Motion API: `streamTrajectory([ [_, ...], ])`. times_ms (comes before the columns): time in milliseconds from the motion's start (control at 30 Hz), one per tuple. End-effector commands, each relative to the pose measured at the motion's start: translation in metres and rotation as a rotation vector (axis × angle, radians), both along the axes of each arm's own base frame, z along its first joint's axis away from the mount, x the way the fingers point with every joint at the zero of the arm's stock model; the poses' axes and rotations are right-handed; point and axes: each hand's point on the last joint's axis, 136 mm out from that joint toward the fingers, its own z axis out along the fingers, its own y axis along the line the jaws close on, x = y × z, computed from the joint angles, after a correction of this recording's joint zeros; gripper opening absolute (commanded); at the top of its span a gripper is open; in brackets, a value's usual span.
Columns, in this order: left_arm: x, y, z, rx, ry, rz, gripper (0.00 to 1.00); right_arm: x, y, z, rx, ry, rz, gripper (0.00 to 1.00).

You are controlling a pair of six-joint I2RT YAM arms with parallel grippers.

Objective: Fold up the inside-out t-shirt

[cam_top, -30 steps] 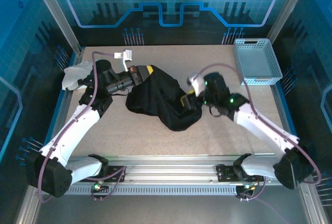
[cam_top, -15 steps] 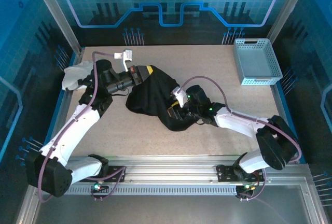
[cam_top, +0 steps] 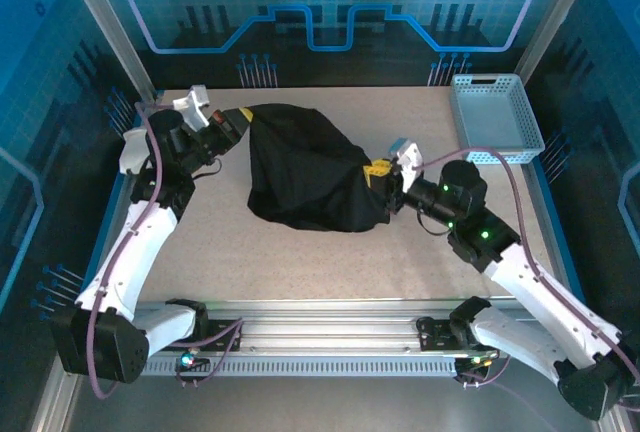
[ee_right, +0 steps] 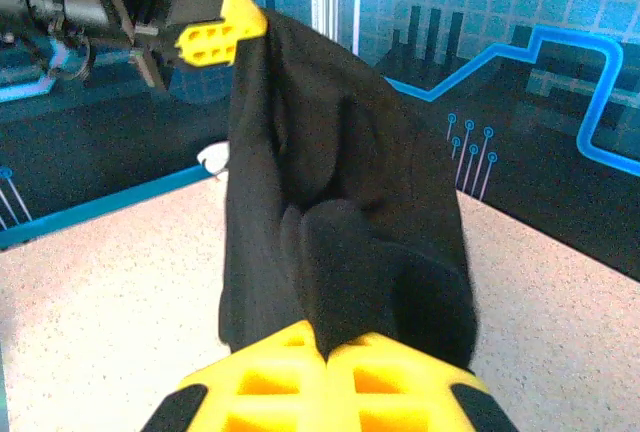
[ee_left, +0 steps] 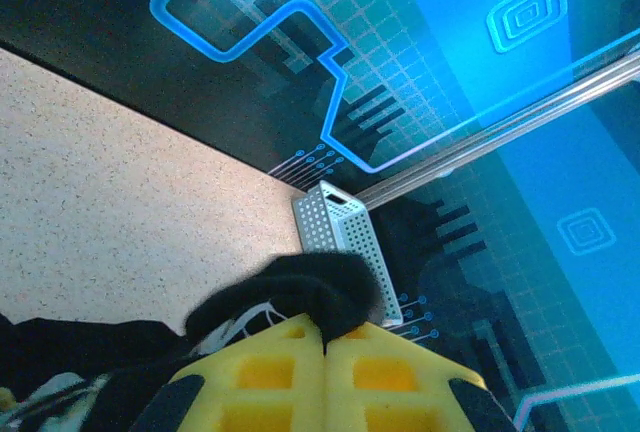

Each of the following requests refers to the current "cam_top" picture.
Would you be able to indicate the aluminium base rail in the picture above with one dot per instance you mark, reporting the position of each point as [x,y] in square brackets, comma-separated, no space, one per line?
[325,327]

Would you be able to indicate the black t-shirt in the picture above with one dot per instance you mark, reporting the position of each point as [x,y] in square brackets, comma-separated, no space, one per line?
[305,172]

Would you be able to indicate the aluminium frame post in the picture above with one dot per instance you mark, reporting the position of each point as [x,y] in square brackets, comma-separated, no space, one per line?
[111,27]
[556,17]

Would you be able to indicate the grey perforated plastic basket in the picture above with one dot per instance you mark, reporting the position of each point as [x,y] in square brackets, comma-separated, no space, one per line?
[492,117]

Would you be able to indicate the white folded t-shirt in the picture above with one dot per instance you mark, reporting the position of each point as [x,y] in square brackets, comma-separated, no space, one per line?
[132,152]

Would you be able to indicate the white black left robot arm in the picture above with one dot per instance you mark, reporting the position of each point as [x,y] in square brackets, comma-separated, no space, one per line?
[135,252]

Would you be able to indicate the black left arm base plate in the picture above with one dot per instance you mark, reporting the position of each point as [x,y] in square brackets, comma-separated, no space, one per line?
[225,334]

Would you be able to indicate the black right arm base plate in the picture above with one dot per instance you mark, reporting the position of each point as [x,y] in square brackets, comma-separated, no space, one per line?
[435,334]

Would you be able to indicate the small LED controller board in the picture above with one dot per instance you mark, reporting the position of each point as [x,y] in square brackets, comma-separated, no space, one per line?
[475,362]
[187,359]

